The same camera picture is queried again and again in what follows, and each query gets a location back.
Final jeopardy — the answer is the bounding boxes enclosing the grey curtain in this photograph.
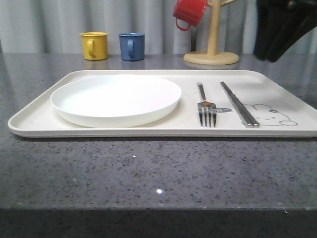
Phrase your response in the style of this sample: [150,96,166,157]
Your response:
[0,0,317,55]

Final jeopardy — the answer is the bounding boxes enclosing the cream bunny serving tray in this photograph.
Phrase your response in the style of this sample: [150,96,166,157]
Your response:
[8,70,317,138]

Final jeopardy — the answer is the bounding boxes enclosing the red enamel mug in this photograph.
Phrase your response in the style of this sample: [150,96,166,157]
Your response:
[173,0,209,31]

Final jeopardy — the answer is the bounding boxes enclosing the silver metal fork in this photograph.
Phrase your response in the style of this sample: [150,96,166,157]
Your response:
[197,83,216,127]

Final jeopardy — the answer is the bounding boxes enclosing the white round plate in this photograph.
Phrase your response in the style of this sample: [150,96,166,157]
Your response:
[50,74,181,128]

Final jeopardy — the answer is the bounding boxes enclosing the yellow enamel mug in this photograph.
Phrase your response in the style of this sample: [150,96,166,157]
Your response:
[80,32,108,60]

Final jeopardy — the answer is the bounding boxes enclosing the silver chopstick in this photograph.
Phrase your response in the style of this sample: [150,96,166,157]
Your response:
[220,81,260,128]
[220,81,254,127]

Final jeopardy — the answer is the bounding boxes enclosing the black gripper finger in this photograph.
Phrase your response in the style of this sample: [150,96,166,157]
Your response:
[266,0,317,62]
[253,0,292,60]

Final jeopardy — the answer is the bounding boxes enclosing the wooden mug tree stand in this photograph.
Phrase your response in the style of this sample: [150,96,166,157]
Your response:
[183,0,239,65]

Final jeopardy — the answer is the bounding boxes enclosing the blue enamel mug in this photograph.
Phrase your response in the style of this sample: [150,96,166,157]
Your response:
[119,32,146,61]

